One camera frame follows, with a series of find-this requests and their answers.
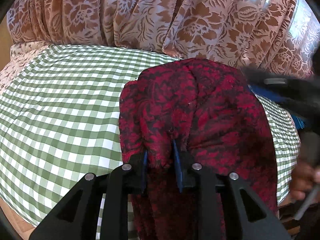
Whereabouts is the red black patterned sweater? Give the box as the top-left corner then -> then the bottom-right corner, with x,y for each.
119,58 -> 278,239

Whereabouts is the person's right hand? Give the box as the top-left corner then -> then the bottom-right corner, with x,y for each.
289,159 -> 319,200

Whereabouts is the brown floral curtain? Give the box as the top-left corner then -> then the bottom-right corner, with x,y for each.
7,0 -> 319,78

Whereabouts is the green white checkered bedsheet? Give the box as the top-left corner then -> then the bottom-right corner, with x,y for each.
0,44 -> 301,240

